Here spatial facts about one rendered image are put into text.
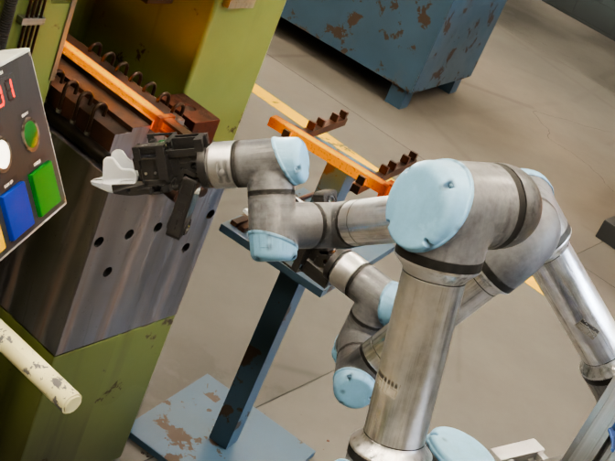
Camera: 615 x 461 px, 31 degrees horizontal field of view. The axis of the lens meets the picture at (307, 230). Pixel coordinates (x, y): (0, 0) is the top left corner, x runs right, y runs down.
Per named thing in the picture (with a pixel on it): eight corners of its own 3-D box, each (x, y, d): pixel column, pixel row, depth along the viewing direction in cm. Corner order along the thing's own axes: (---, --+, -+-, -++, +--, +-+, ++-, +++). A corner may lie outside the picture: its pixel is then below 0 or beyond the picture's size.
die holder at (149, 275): (177, 315, 265) (237, 156, 245) (54, 356, 235) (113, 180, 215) (31, 191, 288) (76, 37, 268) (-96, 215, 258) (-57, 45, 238)
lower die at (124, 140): (174, 151, 236) (187, 116, 232) (105, 162, 220) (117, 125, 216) (50, 57, 254) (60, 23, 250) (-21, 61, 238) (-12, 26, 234)
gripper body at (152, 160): (144, 134, 181) (213, 128, 177) (154, 182, 184) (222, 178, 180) (126, 148, 174) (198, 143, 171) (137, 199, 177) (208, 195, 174)
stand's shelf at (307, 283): (393, 251, 286) (395, 245, 285) (319, 297, 252) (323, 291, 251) (300, 193, 295) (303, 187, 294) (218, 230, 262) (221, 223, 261)
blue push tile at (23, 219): (35, 223, 180) (24, 180, 177) (15, 241, 173) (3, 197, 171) (26, 223, 180) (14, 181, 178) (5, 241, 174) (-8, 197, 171)
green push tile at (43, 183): (61, 200, 189) (51, 159, 186) (42, 217, 182) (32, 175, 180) (52, 201, 189) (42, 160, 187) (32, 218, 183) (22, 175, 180)
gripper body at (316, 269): (273, 256, 210) (318, 292, 205) (288, 219, 206) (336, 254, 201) (296, 248, 216) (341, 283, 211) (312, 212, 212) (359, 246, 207)
